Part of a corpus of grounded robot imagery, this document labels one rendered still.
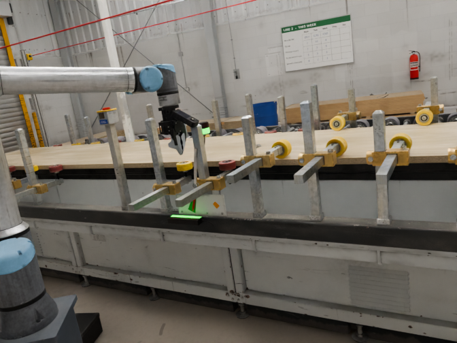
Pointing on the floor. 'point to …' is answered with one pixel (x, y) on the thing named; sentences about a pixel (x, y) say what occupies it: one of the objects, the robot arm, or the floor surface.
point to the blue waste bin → (266, 113)
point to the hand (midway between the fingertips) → (182, 152)
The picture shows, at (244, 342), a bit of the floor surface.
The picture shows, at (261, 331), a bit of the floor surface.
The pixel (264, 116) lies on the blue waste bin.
